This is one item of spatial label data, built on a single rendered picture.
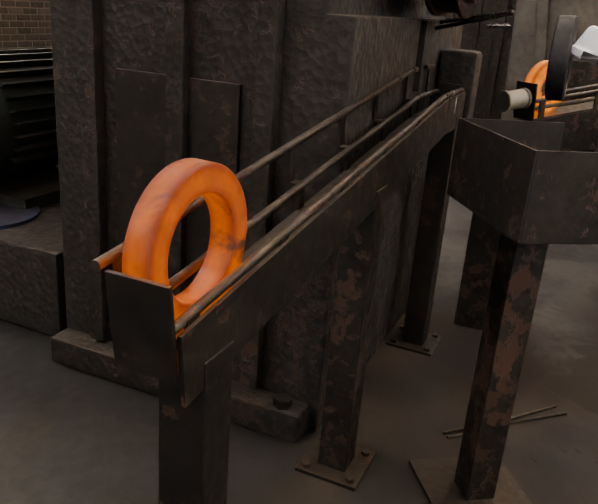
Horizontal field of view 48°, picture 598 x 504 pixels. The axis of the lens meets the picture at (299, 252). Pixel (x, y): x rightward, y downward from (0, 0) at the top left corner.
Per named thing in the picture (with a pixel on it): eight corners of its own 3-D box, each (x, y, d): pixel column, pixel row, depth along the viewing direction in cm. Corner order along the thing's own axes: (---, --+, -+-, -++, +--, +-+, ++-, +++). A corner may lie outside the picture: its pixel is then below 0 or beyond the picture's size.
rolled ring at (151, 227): (227, 125, 69) (201, 121, 70) (123, 249, 58) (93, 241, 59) (260, 249, 82) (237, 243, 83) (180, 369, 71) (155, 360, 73)
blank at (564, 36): (553, 20, 116) (574, 21, 115) (562, 9, 129) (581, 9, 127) (540, 109, 123) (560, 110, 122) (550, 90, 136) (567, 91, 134)
